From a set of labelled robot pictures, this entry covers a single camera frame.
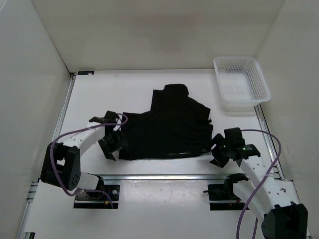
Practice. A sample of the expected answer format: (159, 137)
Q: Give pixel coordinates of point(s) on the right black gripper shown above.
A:
(218, 160)

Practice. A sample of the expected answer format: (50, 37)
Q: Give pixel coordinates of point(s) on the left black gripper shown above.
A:
(121, 141)

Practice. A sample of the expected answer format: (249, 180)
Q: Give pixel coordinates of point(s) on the black shorts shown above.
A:
(176, 126)

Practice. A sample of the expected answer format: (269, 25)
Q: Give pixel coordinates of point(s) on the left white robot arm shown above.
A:
(62, 162)

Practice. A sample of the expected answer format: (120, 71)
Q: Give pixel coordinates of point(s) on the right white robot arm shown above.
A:
(280, 217)

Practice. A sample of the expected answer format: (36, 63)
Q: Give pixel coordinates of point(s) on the white plastic basket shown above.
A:
(241, 82)

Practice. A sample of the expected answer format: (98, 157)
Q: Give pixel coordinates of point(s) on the aluminium frame rail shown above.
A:
(162, 177)

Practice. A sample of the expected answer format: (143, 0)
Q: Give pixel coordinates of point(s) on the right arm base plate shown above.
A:
(221, 200)

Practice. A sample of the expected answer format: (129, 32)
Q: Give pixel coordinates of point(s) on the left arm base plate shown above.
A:
(98, 200)

